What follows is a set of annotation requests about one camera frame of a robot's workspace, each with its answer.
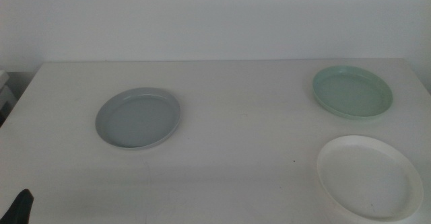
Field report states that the grey shallow bowl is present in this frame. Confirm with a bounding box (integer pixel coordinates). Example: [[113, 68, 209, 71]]
[[94, 87, 182, 151]]

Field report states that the white shallow bowl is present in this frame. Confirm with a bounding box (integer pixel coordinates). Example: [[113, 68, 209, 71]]
[[316, 135, 424, 223]]

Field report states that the pale green shallow bowl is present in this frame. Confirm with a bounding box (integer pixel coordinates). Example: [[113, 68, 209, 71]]
[[312, 65, 394, 120]]

